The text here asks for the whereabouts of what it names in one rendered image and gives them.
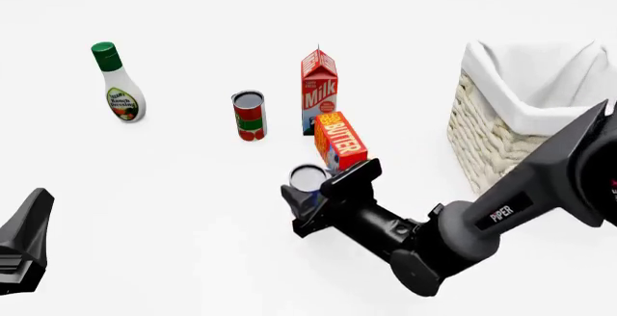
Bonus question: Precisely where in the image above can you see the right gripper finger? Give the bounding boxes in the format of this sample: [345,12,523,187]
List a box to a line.
[280,183,321,221]

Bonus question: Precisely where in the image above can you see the cream woven basket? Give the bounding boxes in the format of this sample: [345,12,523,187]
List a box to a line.
[445,68,551,197]

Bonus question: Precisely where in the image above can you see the red tomato sauce can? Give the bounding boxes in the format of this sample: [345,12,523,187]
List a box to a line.
[230,89,268,143]

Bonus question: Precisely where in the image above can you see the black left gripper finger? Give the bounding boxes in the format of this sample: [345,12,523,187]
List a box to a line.
[0,186,56,259]

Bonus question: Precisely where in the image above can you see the red white milk carton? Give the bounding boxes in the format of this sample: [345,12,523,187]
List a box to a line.
[300,43,339,137]

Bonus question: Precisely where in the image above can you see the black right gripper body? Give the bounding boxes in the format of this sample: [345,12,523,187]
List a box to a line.
[291,197,341,239]

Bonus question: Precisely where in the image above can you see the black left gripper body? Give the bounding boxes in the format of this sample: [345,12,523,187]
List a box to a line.
[0,245,48,297]

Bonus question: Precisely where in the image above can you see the white ranch dressing bottle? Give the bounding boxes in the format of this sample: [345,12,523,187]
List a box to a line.
[91,41,148,124]

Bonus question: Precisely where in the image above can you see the orange butter box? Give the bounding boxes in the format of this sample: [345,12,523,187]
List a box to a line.
[313,111,369,171]

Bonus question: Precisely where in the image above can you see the white cloth basket liner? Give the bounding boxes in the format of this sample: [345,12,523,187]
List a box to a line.
[461,39,617,138]

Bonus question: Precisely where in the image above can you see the blue alphabet soup can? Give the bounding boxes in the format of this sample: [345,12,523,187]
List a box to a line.
[288,163,334,206]

